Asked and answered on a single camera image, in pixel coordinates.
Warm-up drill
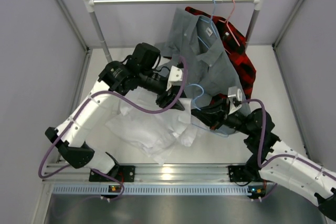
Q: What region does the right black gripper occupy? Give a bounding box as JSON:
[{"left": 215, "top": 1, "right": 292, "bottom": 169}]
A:
[{"left": 190, "top": 97, "right": 254, "bottom": 136}]

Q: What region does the slotted grey cable duct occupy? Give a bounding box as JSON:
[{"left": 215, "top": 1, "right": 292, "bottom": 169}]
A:
[{"left": 52, "top": 184, "right": 256, "bottom": 196}]

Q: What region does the light blue hanger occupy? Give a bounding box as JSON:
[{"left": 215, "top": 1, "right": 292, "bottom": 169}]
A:
[{"left": 186, "top": 83, "right": 229, "bottom": 137}]

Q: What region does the white shirt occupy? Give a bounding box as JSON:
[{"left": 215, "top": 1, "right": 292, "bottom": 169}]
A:
[{"left": 106, "top": 98, "right": 199, "bottom": 165}]

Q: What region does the red black plaid shirt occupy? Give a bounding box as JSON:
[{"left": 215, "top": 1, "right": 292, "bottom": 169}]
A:
[{"left": 184, "top": 6, "right": 257, "bottom": 106}]

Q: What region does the white metal clothes rack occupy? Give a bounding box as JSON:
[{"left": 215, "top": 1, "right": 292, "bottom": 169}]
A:
[{"left": 83, "top": 0, "right": 265, "bottom": 62}]

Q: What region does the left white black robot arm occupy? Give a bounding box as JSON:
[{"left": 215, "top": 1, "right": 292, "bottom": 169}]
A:
[{"left": 45, "top": 42, "right": 188, "bottom": 182}]

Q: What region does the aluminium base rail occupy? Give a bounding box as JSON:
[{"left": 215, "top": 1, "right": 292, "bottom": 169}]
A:
[{"left": 41, "top": 163, "right": 329, "bottom": 183}]

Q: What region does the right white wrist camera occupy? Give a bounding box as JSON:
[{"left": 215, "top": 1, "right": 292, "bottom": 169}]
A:
[{"left": 227, "top": 86, "right": 243, "bottom": 115}]

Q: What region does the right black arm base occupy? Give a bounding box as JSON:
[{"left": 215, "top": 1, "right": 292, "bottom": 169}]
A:
[{"left": 228, "top": 165, "right": 277, "bottom": 202}]

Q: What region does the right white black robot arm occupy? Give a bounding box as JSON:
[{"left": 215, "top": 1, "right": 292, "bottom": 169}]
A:
[{"left": 191, "top": 99, "right": 335, "bottom": 220}]

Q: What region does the blue hanger holding grey shirt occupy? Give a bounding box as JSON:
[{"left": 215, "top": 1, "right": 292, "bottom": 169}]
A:
[{"left": 196, "top": 0, "right": 219, "bottom": 50}]

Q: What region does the grey button-up shirt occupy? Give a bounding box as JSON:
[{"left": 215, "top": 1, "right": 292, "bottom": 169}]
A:
[{"left": 156, "top": 8, "right": 243, "bottom": 108}]

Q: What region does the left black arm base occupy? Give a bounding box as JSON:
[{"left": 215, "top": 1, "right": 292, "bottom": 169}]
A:
[{"left": 89, "top": 165, "right": 136, "bottom": 183}]

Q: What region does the pink wire hanger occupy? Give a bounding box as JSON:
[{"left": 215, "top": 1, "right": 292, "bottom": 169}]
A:
[{"left": 219, "top": 0, "right": 240, "bottom": 55}]

